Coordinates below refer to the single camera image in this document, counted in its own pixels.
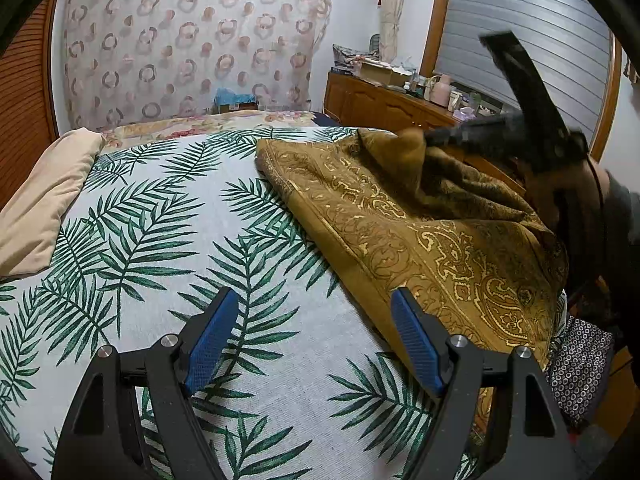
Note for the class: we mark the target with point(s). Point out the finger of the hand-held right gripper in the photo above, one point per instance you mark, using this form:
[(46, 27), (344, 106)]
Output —
[(530, 95), (480, 132)]

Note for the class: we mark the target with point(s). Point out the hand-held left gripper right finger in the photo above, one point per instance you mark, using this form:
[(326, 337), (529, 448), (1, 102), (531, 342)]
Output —
[(417, 340)]

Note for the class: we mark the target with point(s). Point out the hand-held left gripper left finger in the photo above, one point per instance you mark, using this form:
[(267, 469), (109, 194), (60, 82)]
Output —
[(212, 340)]

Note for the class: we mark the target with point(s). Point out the brown sunflower print shirt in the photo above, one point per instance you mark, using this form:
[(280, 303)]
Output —
[(400, 220)]

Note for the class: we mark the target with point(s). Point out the purple tissue pack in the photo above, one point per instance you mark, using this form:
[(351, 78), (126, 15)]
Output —
[(468, 114)]

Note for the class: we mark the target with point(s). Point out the pink jug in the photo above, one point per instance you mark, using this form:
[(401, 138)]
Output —
[(441, 91)]

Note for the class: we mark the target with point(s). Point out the wooden cabinet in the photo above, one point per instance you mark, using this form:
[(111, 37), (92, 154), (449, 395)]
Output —
[(370, 102)]

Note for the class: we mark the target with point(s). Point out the cardboard box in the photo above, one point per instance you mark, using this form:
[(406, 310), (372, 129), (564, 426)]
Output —
[(382, 72)]

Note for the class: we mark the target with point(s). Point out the palm leaf print bedsheet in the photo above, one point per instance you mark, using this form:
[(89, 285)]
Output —
[(200, 210)]

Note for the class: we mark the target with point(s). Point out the patterned bag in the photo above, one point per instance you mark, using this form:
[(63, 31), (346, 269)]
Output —
[(350, 56)]

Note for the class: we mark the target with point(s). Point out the dark blue cloth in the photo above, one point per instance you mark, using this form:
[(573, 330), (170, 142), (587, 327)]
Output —
[(327, 120)]

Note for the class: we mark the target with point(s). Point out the cream tied curtain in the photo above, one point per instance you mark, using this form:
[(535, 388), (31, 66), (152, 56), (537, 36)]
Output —
[(392, 5)]

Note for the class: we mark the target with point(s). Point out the floral quilt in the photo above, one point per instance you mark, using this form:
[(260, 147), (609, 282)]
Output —
[(200, 127)]

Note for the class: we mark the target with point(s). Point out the beige pillow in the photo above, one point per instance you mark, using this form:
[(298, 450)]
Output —
[(45, 200)]

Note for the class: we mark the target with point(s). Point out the box with blue plastic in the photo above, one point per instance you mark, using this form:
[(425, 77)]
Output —
[(237, 100)]

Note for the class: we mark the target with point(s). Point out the louvred wooden door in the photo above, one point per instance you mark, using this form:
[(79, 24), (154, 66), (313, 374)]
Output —
[(25, 110)]

